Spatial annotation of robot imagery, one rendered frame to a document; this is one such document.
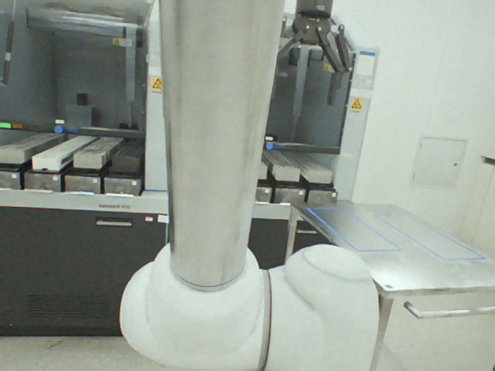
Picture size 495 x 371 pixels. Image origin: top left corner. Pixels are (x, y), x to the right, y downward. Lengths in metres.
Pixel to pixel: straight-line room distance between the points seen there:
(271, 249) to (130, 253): 0.62
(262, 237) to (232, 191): 1.26
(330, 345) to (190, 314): 0.21
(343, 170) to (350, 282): 1.21
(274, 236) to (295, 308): 1.10
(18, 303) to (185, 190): 1.57
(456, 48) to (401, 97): 0.54
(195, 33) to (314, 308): 0.39
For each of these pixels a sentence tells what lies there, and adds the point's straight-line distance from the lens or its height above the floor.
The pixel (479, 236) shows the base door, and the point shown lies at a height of 0.22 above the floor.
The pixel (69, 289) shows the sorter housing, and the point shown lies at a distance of 1.77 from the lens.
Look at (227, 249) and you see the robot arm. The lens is 0.41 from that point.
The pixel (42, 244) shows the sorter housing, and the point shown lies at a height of 0.50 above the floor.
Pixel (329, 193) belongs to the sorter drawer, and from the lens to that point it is 1.62.
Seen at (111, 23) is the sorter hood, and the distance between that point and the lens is 1.57.
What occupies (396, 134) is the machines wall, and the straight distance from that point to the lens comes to 3.10.
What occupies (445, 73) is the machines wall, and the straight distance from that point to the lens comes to 3.27.
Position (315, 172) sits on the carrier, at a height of 0.87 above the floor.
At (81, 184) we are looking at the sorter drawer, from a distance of 1.56.
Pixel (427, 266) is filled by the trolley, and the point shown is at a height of 0.82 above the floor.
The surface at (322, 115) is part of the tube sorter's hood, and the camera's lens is 1.62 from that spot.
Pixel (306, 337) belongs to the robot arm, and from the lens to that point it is 0.54.
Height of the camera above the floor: 1.20
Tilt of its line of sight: 16 degrees down
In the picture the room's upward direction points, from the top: 6 degrees clockwise
